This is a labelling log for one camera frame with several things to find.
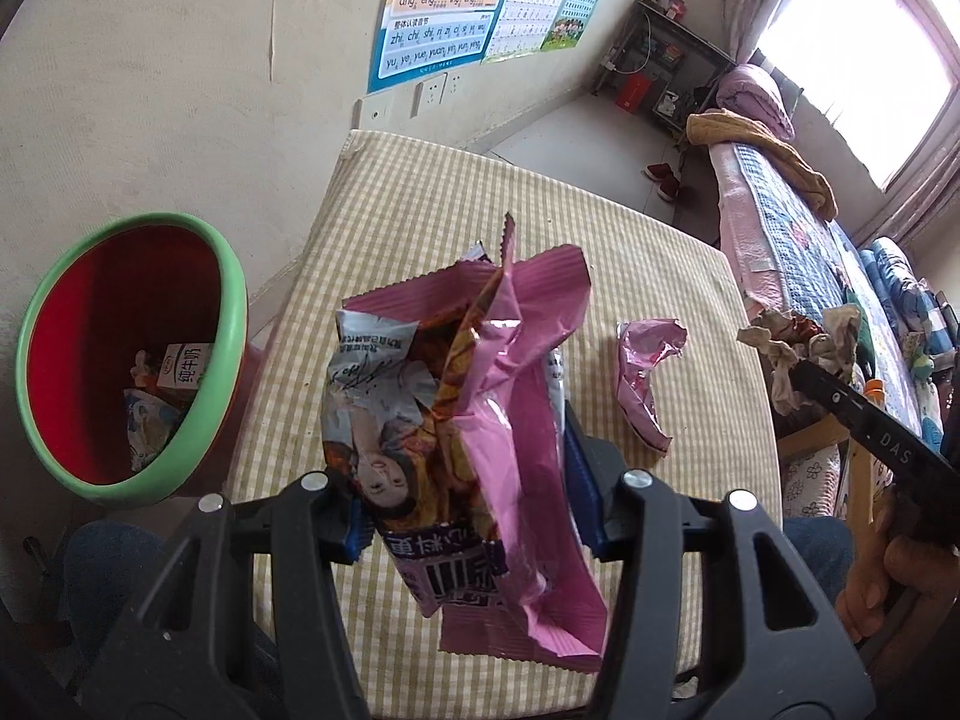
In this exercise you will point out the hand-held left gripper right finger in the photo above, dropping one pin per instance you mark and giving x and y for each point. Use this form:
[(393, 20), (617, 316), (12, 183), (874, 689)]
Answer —
[(585, 495)]

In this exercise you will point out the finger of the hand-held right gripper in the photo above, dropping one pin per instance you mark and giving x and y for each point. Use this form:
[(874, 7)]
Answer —
[(825, 390)]

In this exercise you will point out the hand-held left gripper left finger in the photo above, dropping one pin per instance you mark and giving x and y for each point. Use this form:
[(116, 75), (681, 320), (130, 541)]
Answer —
[(351, 540)]

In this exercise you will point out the beige wrapper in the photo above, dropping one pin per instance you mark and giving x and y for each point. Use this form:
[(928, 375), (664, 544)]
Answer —
[(772, 337)]

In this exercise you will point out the pink snack bag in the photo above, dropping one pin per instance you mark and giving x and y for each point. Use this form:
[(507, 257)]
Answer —
[(510, 360)]

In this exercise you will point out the blue white wrapper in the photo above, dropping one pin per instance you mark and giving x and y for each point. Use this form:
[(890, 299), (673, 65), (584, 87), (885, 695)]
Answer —
[(150, 420)]

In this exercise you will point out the white milk carton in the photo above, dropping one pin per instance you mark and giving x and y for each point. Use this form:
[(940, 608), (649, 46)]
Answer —
[(184, 367)]

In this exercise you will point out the red bin with green rim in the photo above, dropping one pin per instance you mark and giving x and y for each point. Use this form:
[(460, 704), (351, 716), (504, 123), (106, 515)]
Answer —
[(97, 315)]

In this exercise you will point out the person's right hand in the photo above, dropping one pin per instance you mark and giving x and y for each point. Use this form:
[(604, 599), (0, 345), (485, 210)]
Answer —
[(900, 570)]

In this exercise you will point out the person's right leg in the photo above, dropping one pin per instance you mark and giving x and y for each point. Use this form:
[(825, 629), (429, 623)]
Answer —
[(814, 547)]

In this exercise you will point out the blue striped quilt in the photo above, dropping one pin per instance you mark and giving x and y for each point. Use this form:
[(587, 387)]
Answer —
[(896, 277)]

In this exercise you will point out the torn pink wrapper piece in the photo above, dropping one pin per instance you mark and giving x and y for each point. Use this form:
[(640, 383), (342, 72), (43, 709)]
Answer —
[(637, 367)]

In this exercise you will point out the bed with patterned cover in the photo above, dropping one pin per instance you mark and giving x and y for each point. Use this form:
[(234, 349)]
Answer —
[(787, 240)]

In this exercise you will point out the red shoe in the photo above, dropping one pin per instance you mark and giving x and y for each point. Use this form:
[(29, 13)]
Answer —
[(669, 189), (658, 171)]

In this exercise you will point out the yellow blanket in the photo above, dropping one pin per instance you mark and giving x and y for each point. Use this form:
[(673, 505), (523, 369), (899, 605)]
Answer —
[(750, 135)]

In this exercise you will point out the pink quilt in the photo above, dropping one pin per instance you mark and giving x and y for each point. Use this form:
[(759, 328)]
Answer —
[(750, 90)]

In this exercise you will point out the yellow checkered tablecloth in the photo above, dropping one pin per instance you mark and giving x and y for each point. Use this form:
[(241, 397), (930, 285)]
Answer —
[(420, 195)]

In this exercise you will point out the red box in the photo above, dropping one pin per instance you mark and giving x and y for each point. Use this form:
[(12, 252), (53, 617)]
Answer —
[(634, 92)]

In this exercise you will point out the bright window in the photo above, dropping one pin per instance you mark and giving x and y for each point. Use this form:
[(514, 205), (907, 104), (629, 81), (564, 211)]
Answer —
[(862, 37)]

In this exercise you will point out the dark metal shelf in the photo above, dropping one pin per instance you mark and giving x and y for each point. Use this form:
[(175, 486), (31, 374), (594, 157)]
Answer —
[(675, 52)]

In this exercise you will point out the white wall plate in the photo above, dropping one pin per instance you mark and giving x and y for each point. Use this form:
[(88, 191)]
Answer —
[(372, 112)]

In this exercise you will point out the white wall socket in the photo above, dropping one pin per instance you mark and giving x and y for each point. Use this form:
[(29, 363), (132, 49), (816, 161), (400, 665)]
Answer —
[(438, 90), (420, 97)]

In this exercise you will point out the white grid wall poster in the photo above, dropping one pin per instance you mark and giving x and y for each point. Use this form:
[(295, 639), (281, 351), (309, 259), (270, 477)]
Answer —
[(540, 0)]

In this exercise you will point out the blue striped wall poster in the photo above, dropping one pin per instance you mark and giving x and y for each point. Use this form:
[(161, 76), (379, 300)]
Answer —
[(442, 15)]

